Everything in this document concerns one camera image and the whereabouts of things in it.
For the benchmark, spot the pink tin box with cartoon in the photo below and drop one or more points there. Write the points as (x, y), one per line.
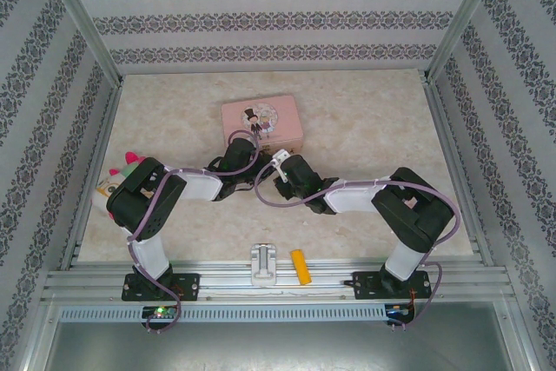
(286, 119)

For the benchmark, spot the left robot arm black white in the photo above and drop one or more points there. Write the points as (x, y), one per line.
(143, 201)

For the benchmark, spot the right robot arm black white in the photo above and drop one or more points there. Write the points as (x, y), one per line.
(417, 210)

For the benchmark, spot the yellow rectangular block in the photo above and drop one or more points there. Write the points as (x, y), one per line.
(301, 266)

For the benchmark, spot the pink green plush toy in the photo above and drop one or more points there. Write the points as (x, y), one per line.
(106, 190)

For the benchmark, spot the grey metal panel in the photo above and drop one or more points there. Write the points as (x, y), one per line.
(278, 345)

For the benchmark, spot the small controller circuit board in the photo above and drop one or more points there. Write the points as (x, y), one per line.
(160, 312)
(397, 311)

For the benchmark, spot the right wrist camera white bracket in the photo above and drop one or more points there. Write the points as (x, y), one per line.
(282, 156)

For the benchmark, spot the white metal bracket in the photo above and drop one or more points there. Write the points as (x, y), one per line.
(262, 264)

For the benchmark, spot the aluminium front rail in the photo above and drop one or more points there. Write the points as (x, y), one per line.
(330, 276)

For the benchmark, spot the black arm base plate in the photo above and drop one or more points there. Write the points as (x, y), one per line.
(367, 286)
(189, 286)

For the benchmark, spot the aluminium side rail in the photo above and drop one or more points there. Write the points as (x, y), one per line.
(456, 149)
(93, 149)

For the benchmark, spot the aluminium frame post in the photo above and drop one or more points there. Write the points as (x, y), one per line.
(467, 19)
(82, 19)

